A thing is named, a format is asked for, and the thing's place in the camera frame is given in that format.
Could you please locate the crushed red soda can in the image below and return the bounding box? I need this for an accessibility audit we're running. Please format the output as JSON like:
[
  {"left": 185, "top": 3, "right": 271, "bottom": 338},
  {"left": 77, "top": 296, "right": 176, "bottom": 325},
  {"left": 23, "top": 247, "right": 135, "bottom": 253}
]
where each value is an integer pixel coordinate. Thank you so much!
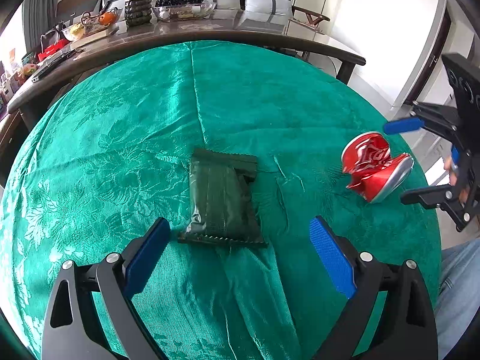
[{"left": 341, "top": 132, "right": 414, "bottom": 203}]

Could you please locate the dark green foil packet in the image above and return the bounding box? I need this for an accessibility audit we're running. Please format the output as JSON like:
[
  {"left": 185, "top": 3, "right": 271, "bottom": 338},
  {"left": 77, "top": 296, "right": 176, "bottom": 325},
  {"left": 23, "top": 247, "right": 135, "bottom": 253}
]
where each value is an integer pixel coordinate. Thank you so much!
[{"left": 177, "top": 148, "right": 268, "bottom": 249}]

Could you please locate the person's hand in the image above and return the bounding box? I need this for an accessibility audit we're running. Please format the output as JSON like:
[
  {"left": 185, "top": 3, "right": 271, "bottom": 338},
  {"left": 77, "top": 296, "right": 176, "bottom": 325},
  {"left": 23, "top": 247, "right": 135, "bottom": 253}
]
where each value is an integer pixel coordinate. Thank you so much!
[{"left": 443, "top": 156, "right": 470, "bottom": 203}]

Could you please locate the blue jeans leg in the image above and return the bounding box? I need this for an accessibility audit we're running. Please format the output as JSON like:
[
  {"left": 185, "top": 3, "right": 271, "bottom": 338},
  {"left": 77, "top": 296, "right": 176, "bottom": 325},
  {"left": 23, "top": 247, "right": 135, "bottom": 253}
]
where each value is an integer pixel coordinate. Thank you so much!
[{"left": 434, "top": 239, "right": 480, "bottom": 359}]

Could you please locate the green patterned tablecloth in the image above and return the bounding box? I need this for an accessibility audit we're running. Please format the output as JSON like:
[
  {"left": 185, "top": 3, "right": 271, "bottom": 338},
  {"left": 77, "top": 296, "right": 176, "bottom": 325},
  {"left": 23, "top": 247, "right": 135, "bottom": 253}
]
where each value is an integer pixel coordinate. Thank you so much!
[{"left": 1, "top": 41, "right": 440, "bottom": 359}]

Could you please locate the wooden armchair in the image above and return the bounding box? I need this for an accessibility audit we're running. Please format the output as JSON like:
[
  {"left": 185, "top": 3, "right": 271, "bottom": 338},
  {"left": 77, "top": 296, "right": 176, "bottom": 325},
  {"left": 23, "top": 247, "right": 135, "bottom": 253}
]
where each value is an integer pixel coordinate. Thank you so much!
[{"left": 291, "top": 5, "right": 330, "bottom": 28}]

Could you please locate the dark wooden long table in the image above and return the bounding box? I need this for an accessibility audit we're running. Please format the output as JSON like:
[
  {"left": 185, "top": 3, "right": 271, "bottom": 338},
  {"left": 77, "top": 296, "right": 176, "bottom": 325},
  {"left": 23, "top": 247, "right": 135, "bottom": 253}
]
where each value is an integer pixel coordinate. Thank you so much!
[{"left": 7, "top": 10, "right": 366, "bottom": 125}]

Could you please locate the black laptop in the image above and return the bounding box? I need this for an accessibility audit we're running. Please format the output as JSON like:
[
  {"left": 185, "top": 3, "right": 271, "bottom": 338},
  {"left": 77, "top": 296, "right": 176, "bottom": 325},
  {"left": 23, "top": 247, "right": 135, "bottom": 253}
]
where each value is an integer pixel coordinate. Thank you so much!
[{"left": 32, "top": 48, "right": 85, "bottom": 83}]

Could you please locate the red box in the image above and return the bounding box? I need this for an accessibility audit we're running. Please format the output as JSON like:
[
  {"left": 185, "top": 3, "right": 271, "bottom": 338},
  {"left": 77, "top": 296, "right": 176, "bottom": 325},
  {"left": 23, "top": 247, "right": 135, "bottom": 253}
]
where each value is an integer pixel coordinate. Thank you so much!
[{"left": 38, "top": 39, "right": 70, "bottom": 62}]

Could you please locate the tray of dark grapes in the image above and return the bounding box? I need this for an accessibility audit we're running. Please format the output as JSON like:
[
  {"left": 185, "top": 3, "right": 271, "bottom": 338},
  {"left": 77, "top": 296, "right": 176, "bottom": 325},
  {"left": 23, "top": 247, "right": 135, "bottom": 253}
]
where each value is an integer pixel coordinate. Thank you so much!
[{"left": 153, "top": 0, "right": 216, "bottom": 21}]

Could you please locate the glass fruit bowl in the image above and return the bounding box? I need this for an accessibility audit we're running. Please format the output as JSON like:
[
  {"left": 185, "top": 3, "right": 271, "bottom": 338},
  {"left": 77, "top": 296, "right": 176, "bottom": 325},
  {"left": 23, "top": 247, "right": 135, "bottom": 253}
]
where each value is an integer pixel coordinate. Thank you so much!
[{"left": 62, "top": 7, "right": 122, "bottom": 41}]

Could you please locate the grey curtain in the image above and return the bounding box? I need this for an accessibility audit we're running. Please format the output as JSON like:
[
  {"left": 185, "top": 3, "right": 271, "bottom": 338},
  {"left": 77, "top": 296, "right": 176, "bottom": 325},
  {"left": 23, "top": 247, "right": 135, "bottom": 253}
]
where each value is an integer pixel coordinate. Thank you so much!
[{"left": 22, "top": 0, "right": 57, "bottom": 52}]

